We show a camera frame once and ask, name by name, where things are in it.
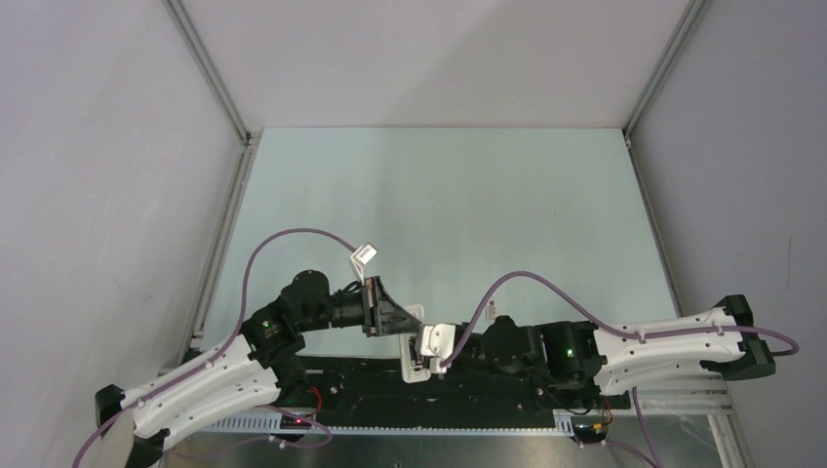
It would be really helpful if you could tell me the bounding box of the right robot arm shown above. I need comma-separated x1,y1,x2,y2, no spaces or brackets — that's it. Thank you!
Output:
450,294,776,408

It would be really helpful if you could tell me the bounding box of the grey slotted cable duct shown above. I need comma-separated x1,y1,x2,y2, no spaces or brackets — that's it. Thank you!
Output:
203,411,572,437

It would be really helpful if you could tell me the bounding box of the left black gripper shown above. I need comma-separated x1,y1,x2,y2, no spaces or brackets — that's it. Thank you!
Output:
298,275,419,337

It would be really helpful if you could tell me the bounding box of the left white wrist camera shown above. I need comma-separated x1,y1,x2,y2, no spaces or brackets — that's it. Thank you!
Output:
349,243,377,282

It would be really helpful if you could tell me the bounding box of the left electronics board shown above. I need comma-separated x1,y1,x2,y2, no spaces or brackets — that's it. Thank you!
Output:
279,414,315,432

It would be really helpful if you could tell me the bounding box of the white remote control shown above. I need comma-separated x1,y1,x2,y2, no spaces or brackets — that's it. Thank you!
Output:
399,304,434,384

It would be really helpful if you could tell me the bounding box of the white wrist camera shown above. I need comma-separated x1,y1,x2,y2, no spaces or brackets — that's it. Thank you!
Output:
349,243,377,282
413,323,462,374

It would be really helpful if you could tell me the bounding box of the right aluminium frame post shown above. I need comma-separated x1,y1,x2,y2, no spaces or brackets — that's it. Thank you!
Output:
622,0,712,141

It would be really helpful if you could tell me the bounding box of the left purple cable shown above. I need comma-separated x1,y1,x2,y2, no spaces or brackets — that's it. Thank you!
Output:
70,227,359,468

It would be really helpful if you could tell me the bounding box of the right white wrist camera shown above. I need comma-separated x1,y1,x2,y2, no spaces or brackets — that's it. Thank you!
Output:
413,323,462,374

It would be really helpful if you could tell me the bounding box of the aluminium frame post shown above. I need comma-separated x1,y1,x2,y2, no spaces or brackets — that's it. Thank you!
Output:
163,0,252,145
622,0,712,141

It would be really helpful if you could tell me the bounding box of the left aluminium frame post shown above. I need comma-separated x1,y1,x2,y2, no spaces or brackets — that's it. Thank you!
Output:
163,0,252,145

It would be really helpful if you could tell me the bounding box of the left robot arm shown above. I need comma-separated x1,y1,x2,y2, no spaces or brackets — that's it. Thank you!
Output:
95,270,431,467

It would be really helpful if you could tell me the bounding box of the right electronics board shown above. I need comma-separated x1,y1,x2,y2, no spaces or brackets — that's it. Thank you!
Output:
572,422,611,446

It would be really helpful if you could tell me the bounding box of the electronics board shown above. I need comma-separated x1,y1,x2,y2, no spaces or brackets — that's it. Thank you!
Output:
279,414,315,432
572,422,611,446

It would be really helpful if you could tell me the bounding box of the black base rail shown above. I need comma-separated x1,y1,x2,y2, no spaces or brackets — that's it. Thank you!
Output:
275,356,632,430

